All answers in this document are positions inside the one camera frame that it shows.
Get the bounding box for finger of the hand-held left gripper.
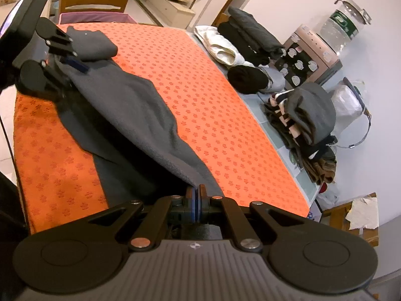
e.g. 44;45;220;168
40;59;74;101
45;25;90;73

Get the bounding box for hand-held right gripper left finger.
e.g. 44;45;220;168
88;187;198;252

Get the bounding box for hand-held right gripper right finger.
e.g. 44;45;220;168
198;186;306;253

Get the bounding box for dark grey fleece pants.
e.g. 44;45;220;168
55;26;224;202

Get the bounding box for pink fabric storage box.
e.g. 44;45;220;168
59;12;137;25

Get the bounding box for orange patterned mat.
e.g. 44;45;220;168
13;22;311;236

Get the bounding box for brown and black garment pile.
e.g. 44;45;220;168
266;107;338;186

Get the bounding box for striped garment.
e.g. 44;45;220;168
263;89;317;142

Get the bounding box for black knit garment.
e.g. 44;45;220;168
227;65;270;95

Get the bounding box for cardboard box with paper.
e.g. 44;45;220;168
320;193;379;249

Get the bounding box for light grey cloth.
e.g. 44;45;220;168
260;66;286;93

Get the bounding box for white puffer jacket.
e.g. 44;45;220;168
192;25;256;68

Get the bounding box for folded dark grey garment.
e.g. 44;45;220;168
227;6;286;60
286;83;337;145

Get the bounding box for folded black garment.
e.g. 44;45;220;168
217;20;272;67

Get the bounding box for torn white paper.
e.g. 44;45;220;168
346;196;380;231

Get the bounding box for white plastic bag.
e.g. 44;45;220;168
330;77;372;150

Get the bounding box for pink water dispenser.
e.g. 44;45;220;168
274;23;343;87

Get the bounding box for large clear water bottle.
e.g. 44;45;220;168
320;0;372;54

